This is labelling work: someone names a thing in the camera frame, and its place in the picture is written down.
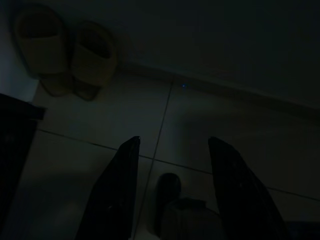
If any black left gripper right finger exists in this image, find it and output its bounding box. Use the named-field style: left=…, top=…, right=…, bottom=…
left=207, top=136, right=292, bottom=240

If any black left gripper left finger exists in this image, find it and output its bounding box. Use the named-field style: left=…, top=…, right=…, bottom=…
left=76, top=135, right=141, bottom=240

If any black furniture piece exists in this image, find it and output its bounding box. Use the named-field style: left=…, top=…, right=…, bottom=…
left=0, top=93, right=48, bottom=226

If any yellow slipper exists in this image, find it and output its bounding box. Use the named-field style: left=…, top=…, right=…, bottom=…
left=13, top=4, right=72, bottom=97
left=70, top=21, right=118, bottom=102

